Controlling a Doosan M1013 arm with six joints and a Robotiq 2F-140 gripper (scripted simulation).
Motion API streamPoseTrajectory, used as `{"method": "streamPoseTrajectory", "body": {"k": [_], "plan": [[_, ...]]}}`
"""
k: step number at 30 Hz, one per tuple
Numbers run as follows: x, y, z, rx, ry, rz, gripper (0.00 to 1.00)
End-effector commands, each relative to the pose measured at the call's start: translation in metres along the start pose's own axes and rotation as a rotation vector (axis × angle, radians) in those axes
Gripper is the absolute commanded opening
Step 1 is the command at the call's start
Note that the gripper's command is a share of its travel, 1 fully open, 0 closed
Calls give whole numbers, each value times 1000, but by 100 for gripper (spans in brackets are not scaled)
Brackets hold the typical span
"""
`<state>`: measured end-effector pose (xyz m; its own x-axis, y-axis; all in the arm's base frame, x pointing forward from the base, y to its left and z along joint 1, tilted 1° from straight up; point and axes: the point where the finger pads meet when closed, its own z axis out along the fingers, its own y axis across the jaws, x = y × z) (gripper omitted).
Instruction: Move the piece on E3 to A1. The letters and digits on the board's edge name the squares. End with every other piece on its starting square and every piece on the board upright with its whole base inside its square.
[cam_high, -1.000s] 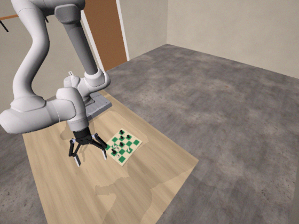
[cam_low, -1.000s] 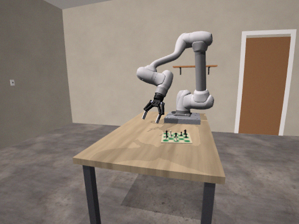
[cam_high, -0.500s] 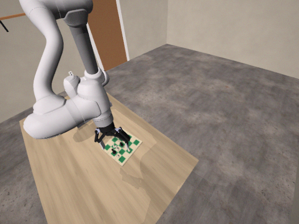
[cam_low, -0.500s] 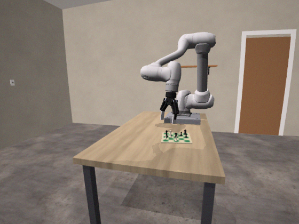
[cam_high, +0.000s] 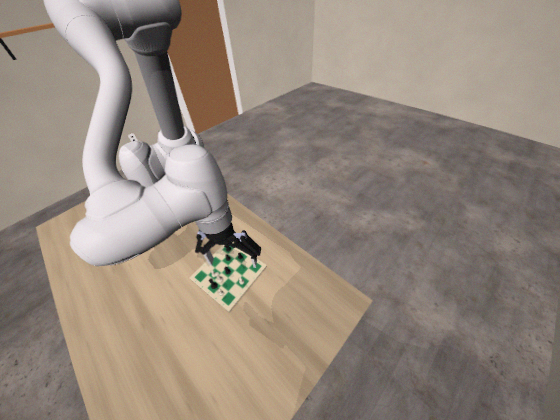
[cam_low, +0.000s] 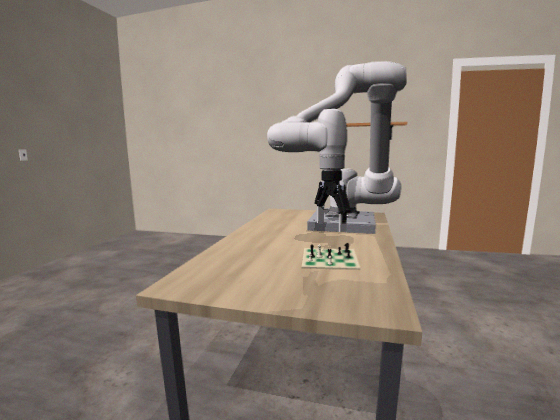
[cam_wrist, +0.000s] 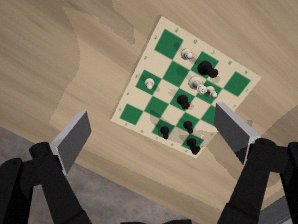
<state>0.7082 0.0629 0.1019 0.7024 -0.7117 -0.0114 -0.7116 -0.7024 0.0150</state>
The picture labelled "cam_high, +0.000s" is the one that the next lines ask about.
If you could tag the green and white chessboard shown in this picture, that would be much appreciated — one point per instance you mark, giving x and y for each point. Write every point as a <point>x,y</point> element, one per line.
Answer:
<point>240,268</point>

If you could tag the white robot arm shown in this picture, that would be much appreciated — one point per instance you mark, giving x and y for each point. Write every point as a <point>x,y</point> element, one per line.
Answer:
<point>125,219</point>

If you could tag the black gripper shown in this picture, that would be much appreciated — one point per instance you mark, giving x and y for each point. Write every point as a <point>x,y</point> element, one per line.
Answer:
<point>227,237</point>

